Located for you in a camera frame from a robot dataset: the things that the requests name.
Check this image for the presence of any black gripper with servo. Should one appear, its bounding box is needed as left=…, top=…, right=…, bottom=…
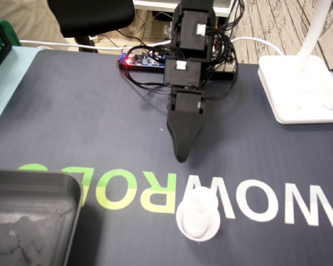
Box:
left=165, top=89, right=209, bottom=163

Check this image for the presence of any white plastic cup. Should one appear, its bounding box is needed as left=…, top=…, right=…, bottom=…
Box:
left=182, top=187, right=219, bottom=238

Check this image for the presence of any brown motor driver board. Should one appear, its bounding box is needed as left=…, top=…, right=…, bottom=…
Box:
left=210, top=54, right=237, bottom=73

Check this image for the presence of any blue converter circuit board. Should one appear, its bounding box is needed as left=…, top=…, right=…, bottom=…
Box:
left=120, top=51, right=166, bottom=69

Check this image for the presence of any white round saucer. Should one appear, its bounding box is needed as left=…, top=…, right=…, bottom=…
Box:
left=176, top=202, right=221, bottom=242

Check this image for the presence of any dark grey WOWROBO mat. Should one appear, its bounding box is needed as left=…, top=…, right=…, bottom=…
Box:
left=0, top=49, right=333, bottom=266

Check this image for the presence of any white desk lamp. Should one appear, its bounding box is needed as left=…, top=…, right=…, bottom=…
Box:
left=257, top=0, right=333, bottom=125

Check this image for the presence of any white shelf unit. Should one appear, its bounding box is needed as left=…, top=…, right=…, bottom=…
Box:
left=133, top=0, right=238, bottom=18

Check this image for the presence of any black office chair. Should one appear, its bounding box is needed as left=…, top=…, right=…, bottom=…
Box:
left=47, top=0, right=136, bottom=53

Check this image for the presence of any thin black power cable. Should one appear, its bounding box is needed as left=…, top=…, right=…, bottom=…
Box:
left=121, top=65, right=174, bottom=94

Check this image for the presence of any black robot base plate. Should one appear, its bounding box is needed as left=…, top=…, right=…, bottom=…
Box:
left=118, top=59, right=239, bottom=81

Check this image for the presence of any white power cable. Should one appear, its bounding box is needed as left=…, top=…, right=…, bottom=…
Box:
left=19, top=37, right=284, bottom=56

